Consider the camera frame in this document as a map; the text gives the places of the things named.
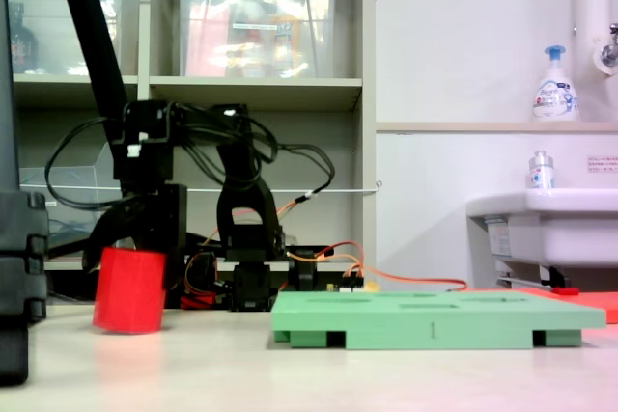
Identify red octagonal pillar block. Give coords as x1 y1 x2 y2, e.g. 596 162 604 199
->
92 246 168 335

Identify green shape-hole board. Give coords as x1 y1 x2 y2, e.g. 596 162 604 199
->
270 289 607 350

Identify empty clear plastic bin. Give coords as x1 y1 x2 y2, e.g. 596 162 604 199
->
18 141 122 244

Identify notched black stack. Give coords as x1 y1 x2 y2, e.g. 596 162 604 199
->
0 189 49 387

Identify black table clamp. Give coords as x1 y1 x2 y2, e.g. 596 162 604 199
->
288 250 321 293

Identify beige shelf unit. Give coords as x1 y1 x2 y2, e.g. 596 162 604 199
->
4 0 378 271

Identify pink package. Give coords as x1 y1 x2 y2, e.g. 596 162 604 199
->
185 0 231 78

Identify black tripod leg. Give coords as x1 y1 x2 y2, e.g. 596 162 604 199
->
47 0 127 259

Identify dark grey vertical panel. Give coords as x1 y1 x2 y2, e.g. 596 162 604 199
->
0 0 21 191

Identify clear bin with bottles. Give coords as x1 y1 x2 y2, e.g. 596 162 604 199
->
7 0 126 76

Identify large clear storage bin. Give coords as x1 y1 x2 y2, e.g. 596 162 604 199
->
177 0 339 79

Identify dark round bottle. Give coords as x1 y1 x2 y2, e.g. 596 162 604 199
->
8 1 40 74

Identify circuit board with connectors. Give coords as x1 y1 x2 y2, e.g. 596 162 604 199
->
323 281 380 293

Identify pink-capped orange label bottle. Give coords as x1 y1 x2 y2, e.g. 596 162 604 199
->
269 0 305 78

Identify small clear sanitizer bottle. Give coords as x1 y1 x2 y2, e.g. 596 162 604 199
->
525 150 556 190

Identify white sink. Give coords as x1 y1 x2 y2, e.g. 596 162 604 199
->
465 187 618 268

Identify white blue pump soap bottle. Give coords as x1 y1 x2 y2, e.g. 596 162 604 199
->
532 44 580 123

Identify metal faucet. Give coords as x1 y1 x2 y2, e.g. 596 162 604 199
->
592 23 618 76

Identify red wire bundle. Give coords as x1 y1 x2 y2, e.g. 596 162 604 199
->
181 286 218 311

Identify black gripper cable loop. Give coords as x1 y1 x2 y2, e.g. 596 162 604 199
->
44 117 122 210

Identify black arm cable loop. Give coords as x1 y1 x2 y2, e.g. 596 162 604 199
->
248 115 337 201

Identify orange wire loops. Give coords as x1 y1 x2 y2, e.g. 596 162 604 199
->
287 240 367 283

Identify long orange cable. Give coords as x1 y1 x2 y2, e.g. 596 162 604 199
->
361 264 468 292

